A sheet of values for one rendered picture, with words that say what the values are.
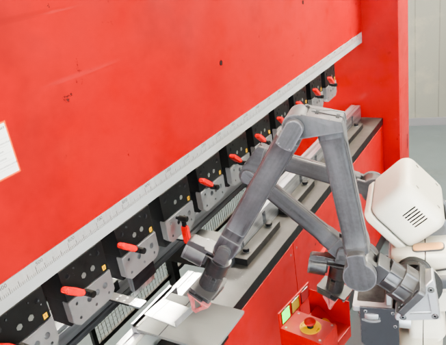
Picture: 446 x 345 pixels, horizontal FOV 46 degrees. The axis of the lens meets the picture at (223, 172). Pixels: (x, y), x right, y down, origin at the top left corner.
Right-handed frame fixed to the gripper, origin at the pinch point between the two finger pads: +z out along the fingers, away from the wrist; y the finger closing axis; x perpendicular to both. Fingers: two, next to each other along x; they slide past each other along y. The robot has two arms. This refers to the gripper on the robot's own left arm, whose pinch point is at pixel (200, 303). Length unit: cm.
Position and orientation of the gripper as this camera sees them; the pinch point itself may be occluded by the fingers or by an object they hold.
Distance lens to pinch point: 152.6
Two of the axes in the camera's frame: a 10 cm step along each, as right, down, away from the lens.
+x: 8.2, 5.2, -2.3
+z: -3.1, 7.5, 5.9
